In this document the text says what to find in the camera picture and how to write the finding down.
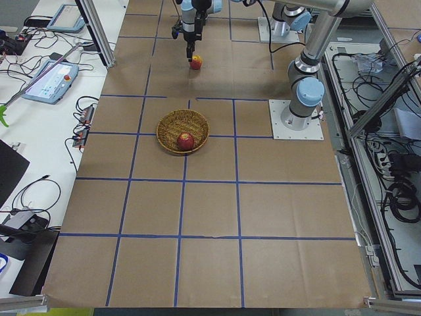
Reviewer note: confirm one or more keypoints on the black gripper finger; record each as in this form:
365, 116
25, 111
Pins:
189, 53

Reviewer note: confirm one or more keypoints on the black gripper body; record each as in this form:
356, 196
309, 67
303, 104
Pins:
190, 36

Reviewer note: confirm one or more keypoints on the red yellow striped apple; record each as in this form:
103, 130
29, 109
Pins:
196, 62

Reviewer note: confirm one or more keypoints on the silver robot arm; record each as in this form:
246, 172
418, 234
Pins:
204, 6
306, 90

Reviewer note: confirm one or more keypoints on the round wicker basket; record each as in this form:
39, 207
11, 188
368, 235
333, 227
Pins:
178, 121

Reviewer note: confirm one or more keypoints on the dark red apple in basket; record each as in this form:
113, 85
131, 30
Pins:
185, 141

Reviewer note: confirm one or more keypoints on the far teach pendant tablet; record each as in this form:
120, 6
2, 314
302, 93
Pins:
67, 19

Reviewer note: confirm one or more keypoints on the teach pendant tablet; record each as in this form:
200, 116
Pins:
52, 87
67, 19

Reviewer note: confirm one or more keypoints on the near teach pendant tablet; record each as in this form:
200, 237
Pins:
52, 87

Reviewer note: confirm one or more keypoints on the green-tipped reacher grabber stick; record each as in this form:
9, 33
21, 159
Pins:
34, 81

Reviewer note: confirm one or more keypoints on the black laptop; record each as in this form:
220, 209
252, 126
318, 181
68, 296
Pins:
13, 168

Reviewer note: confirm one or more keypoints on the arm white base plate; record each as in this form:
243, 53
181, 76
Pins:
285, 126
278, 32

